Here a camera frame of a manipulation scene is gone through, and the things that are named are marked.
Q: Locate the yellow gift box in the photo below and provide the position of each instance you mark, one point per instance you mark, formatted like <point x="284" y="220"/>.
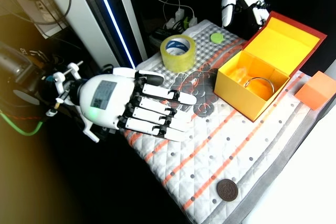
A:
<point x="281" y="43"/>

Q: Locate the green sandwich cookie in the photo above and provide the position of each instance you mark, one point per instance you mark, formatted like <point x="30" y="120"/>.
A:
<point x="216" y="38"/>

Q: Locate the white plug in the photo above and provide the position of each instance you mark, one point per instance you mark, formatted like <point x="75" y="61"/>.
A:
<point x="194" y="21"/>

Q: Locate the green plug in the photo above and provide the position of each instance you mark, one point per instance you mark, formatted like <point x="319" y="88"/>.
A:
<point x="186" y="22"/>

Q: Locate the white charger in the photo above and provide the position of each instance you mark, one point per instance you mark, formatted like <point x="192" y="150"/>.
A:
<point x="179" y="14"/>

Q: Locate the yellow tape roll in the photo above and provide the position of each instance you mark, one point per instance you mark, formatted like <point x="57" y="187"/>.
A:
<point x="178" y="61"/>

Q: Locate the black power adapter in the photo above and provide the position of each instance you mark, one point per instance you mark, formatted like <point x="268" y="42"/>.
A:
<point x="160" y="35"/>

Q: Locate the orange block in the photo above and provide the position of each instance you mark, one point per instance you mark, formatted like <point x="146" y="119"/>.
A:
<point x="315" y="90"/>

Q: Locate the grey quilt with printed bear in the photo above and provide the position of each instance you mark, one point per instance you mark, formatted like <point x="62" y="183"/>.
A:
<point x="210" y="150"/>

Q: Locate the brown sandwich cookie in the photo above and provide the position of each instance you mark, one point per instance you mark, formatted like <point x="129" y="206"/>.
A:
<point x="227" y="190"/>

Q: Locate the white frame with blue strip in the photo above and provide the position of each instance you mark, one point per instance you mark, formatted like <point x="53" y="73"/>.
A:
<point x="86" y="11"/>

